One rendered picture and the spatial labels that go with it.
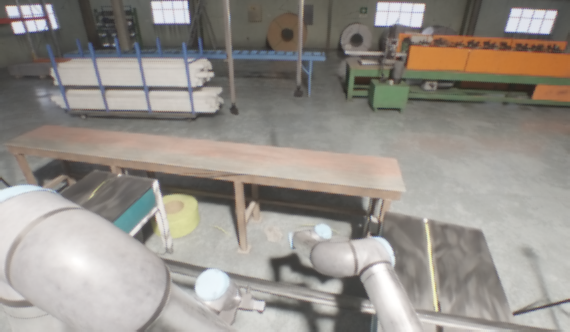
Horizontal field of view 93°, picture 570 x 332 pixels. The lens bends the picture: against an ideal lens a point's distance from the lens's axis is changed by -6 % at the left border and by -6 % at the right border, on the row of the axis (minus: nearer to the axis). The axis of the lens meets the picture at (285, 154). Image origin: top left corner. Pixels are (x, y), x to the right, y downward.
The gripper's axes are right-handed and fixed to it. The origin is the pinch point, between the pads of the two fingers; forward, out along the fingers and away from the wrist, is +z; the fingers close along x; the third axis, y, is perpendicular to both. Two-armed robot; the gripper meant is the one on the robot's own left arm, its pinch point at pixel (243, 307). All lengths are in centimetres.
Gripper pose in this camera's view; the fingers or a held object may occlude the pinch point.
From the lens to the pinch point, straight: 122.4
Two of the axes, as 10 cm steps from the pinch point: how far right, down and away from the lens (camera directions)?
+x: -9.7, 0.0, 2.2
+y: 1.4, -7.8, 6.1
